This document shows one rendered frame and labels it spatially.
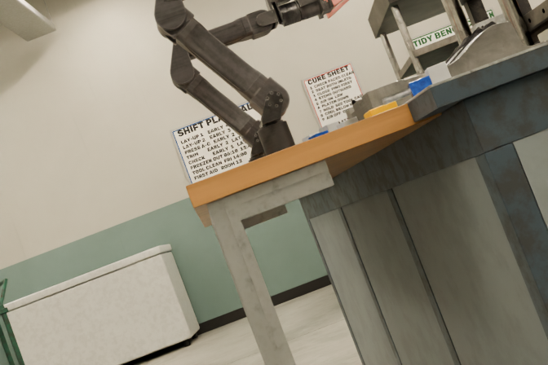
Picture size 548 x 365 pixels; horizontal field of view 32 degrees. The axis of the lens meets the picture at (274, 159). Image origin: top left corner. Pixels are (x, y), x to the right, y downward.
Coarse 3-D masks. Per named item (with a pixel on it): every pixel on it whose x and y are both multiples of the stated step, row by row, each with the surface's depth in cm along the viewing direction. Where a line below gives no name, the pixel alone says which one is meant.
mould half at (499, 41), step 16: (496, 32) 216; (512, 32) 216; (464, 48) 221; (480, 48) 215; (496, 48) 215; (512, 48) 216; (528, 48) 216; (464, 64) 214; (480, 64) 214; (400, 80) 212; (368, 96) 211; (384, 96) 211; (352, 112) 230
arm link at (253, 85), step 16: (192, 16) 188; (160, 32) 194; (176, 32) 188; (192, 32) 188; (208, 32) 189; (192, 48) 188; (208, 48) 188; (224, 48) 189; (208, 64) 190; (224, 64) 188; (240, 64) 189; (224, 80) 190; (240, 80) 188; (256, 80) 188; (272, 80) 188; (256, 96) 187; (288, 96) 188
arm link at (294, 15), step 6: (282, 0) 252; (288, 0) 254; (276, 6) 252; (282, 6) 252; (288, 6) 252; (294, 6) 252; (276, 12) 254; (282, 12) 251; (288, 12) 251; (294, 12) 251; (282, 18) 252; (288, 18) 252; (294, 18) 252; (300, 18) 253; (288, 24) 253
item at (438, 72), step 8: (440, 64) 174; (432, 72) 174; (440, 72) 174; (448, 72) 174; (416, 80) 175; (424, 80) 175; (432, 80) 174; (440, 80) 174; (416, 88) 175; (424, 88) 175; (392, 96) 177; (400, 96) 176; (384, 104) 177
